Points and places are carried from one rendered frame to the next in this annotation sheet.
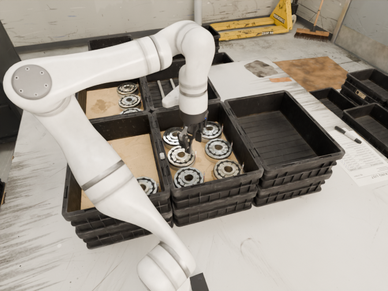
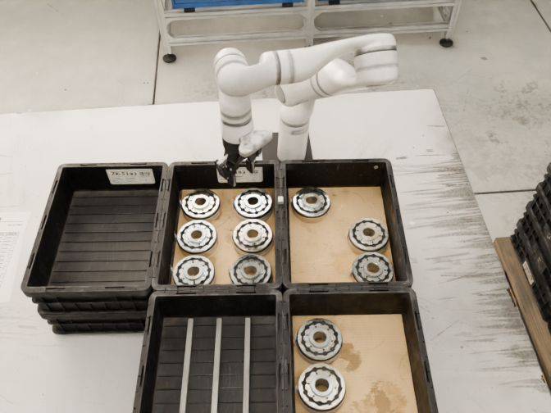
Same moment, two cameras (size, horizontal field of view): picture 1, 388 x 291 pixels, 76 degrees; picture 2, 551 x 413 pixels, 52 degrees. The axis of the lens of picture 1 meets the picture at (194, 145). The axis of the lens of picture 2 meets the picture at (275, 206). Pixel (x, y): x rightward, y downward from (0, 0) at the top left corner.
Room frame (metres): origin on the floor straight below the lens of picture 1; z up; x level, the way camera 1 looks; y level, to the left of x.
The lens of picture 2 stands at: (1.41, 0.33, 2.04)
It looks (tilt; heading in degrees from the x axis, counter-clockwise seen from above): 52 degrees down; 196
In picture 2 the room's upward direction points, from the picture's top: 1 degrees counter-clockwise
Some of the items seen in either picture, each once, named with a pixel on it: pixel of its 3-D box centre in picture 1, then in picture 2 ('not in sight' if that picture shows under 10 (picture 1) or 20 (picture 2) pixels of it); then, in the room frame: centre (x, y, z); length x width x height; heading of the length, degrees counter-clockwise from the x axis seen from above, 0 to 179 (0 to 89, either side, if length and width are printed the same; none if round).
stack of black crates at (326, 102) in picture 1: (327, 114); not in sight; (1.62, -1.10, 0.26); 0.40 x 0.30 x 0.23; 19
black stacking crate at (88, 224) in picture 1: (118, 166); (339, 232); (0.56, 0.26, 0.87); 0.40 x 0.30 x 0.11; 15
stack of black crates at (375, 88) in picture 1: (369, 99); not in sight; (1.75, -1.48, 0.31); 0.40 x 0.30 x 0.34; 19
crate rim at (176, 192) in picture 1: (201, 140); (220, 222); (0.64, -0.03, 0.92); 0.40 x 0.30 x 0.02; 15
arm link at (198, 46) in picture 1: (194, 61); (233, 85); (0.53, 0.00, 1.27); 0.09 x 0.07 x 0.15; 28
